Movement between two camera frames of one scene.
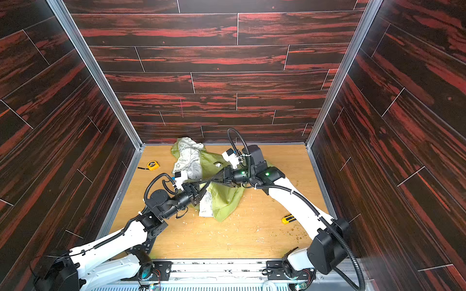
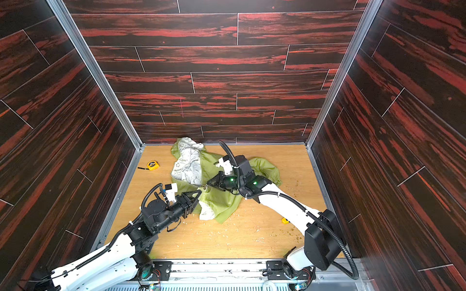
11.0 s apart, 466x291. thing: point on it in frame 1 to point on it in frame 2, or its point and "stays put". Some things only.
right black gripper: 227,175 to 219,181
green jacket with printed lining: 218,200 stays put
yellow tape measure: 151,165 stays put
